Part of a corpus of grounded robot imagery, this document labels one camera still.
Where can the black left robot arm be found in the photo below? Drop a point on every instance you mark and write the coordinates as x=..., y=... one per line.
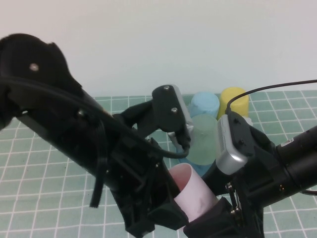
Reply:
x=49, y=104

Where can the yellow plastic cup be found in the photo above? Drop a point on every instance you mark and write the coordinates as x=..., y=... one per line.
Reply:
x=235, y=96

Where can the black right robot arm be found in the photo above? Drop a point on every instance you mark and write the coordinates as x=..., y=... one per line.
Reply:
x=299, y=158

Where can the green plastic cup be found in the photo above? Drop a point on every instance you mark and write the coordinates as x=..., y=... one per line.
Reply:
x=203, y=141

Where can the green checked tablecloth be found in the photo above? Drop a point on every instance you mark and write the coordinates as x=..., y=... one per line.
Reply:
x=37, y=173

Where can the pink plastic cup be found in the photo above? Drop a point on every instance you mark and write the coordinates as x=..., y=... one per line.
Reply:
x=198, y=191

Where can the blue cup stand with pegs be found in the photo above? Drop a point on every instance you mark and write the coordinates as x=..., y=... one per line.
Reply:
x=198, y=169

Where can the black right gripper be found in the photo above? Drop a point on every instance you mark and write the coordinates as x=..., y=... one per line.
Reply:
x=257, y=188

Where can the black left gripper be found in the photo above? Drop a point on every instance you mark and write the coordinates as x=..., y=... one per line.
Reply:
x=133, y=178

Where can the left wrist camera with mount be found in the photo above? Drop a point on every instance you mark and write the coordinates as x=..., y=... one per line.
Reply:
x=166, y=111

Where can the light blue plastic cup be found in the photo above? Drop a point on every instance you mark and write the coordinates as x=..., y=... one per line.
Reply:
x=204, y=104

